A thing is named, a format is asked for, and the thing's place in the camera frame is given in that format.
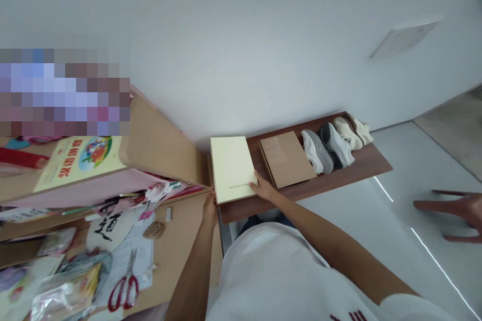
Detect person's body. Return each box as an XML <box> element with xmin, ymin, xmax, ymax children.
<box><xmin>205</xmin><ymin>221</ymin><xmax>482</xmax><ymax>321</ymax></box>

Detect person's left hand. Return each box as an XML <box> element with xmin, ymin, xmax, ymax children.
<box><xmin>201</xmin><ymin>190</ymin><xmax>219</xmax><ymax>226</ymax></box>

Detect white fan with black calligraphy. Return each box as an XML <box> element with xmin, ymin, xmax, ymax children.
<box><xmin>85</xmin><ymin>200</ymin><xmax>141</xmax><ymax>252</ymax></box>

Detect pile of clear plastic packets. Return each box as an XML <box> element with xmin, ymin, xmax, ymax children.
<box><xmin>31</xmin><ymin>260</ymin><xmax>103</xmax><ymax>321</ymax></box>

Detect yellow picture book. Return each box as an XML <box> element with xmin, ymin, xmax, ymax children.
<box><xmin>33</xmin><ymin>135</ymin><xmax>127</xmax><ymax>193</ymax></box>

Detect flat brown cardboard box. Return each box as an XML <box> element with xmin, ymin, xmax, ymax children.
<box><xmin>258</xmin><ymin>131</ymin><xmax>318</xmax><ymax>190</ymax></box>

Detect cream sneaker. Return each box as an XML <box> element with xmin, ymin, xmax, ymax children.
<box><xmin>332</xmin><ymin>116</ymin><xmax>365</xmax><ymax>152</ymax></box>
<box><xmin>346</xmin><ymin>112</ymin><xmax>375</xmax><ymax>145</ymax></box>

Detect ball of brown twine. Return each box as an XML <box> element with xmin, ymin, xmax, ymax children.
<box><xmin>144</xmin><ymin>222</ymin><xmax>166</xmax><ymax>240</ymax></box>

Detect dark brown wooden shelf board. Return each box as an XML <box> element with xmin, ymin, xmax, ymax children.
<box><xmin>217</xmin><ymin>111</ymin><xmax>394</xmax><ymax>225</ymax></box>

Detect white sneaker with grey sole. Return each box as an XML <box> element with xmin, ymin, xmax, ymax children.
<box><xmin>300</xmin><ymin>129</ymin><xmax>335</xmax><ymax>176</ymax></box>

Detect light wood and pink shelf unit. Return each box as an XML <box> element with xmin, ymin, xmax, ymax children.
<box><xmin>0</xmin><ymin>86</ymin><xmax>226</xmax><ymax>321</ymax></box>

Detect person's legs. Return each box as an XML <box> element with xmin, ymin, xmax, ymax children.
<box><xmin>237</xmin><ymin>214</ymin><xmax>298</xmax><ymax>232</ymax></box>

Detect green pencil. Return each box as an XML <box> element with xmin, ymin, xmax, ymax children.
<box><xmin>61</xmin><ymin>204</ymin><xmax>101</xmax><ymax>216</ymax></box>

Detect person's right hand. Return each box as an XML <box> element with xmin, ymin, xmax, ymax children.
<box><xmin>250</xmin><ymin>170</ymin><xmax>283</xmax><ymax>203</ymax></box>

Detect dark grey sneaker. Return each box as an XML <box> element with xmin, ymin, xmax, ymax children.
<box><xmin>317</xmin><ymin>122</ymin><xmax>355</xmax><ymax>170</ymax></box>

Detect cream cardboard box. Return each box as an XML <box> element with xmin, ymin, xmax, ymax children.
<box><xmin>209</xmin><ymin>135</ymin><xmax>261</xmax><ymax>206</ymax></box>

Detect red-handled scissors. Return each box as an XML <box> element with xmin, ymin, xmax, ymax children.
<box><xmin>108</xmin><ymin>247</ymin><xmax>140</xmax><ymax>312</ymax></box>

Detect white printed paper sheet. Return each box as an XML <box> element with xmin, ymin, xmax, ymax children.
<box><xmin>92</xmin><ymin>211</ymin><xmax>156</xmax><ymax>305</ymax></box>

